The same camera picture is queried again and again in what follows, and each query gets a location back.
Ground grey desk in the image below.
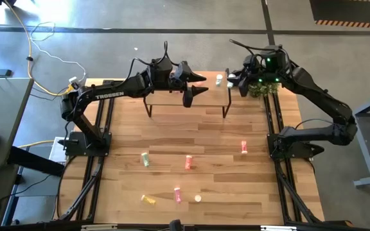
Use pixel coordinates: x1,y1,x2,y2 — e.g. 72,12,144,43
0,76,35,170

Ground black mat hazard stripes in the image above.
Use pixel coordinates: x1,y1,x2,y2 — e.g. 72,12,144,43
309,0,370,30

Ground green potted plant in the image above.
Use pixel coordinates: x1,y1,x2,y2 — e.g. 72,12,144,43
247,80,281,99

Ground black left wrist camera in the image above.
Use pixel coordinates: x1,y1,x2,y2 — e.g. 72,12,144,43
154,57,173,90

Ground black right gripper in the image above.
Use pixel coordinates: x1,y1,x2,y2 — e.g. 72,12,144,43
225,55,260,98

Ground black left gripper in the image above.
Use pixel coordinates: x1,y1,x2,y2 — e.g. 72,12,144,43
171,60,209,108

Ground silver bracket plate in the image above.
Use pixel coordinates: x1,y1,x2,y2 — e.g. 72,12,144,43
81,224,118,231
260,225,298,231

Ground yellow extension cable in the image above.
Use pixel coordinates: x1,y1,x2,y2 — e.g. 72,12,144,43
17,139,56,149
3,0,76,97

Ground black desk leg bar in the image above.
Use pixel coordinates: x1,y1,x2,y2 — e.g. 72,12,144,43
6,146,66,177

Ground black floor tape line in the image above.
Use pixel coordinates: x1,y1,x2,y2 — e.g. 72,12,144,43
0,24,370,35

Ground white cable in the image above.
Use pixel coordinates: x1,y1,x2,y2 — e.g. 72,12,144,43
30,21,87,83

